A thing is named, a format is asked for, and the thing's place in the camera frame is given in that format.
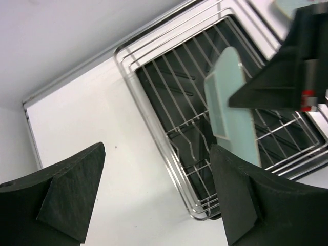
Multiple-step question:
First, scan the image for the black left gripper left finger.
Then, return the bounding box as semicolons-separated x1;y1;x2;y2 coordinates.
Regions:
1;142;105;245

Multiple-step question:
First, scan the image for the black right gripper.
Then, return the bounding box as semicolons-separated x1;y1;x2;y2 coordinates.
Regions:
229;2;327;112

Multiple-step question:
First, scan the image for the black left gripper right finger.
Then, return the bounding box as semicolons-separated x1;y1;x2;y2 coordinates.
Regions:
210;145;327;245

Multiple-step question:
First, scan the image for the light green rectangular plate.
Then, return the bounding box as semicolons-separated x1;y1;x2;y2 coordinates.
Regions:
204;47;261;167

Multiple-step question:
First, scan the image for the black drip tray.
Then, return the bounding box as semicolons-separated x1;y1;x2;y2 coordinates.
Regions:
136;15;327;221

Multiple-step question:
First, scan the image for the metal wire dish rack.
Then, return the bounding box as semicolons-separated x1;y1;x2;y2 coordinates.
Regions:
114;1;327;221

